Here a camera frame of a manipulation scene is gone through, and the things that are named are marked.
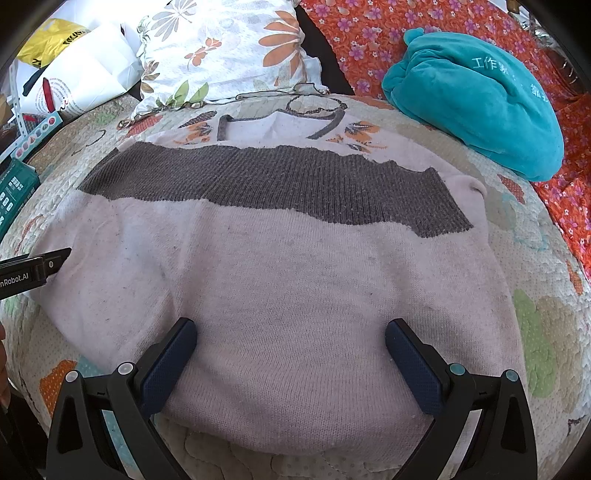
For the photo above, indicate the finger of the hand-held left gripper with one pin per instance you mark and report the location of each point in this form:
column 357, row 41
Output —
column 34, row 270

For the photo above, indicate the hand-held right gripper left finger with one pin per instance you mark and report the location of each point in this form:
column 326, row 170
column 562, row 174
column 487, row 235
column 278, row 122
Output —
column 168, row 357

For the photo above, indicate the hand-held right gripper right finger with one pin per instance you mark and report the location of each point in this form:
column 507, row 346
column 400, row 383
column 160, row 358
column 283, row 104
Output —
column 413, row 360

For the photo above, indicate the pink and grey knit sweater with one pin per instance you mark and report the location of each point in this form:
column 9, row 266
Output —
column 286, row 258

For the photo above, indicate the green cardboard box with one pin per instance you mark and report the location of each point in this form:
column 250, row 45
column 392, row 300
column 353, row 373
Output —
column 14, row 194

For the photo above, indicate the white strip with coloured dots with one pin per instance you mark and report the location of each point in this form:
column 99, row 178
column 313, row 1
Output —
column 32, row 138

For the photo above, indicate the quilted floral bed cover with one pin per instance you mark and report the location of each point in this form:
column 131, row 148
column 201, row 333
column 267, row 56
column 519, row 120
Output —
column 531, row 286

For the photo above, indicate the white paper bag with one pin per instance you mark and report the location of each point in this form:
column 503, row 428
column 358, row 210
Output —
column 87, row 74

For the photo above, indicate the yellow plastic bag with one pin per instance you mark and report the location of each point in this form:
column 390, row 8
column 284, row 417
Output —
column 51, row 41

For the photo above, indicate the teal plush cushion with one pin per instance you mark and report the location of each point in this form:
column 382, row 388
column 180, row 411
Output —
column 475, row 106

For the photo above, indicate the orange floral sheet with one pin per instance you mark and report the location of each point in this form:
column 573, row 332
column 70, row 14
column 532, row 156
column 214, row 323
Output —
column 531, row 115

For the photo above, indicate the floral white pillow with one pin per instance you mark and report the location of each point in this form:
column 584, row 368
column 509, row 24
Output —
column 221, row 50

